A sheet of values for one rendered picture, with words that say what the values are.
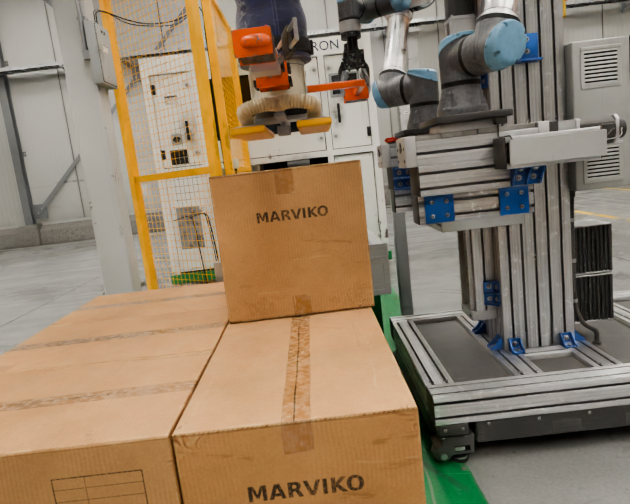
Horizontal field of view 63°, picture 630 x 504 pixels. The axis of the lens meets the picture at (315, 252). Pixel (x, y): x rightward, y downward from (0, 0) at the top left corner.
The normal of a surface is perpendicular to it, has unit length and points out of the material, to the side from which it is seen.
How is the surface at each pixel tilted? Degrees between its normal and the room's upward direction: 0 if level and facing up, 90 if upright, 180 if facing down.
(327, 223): 90
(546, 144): 90
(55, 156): 90
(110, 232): 90
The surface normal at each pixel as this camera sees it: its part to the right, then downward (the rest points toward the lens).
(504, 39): 0.43, 0.22
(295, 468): 0.01, 0.16
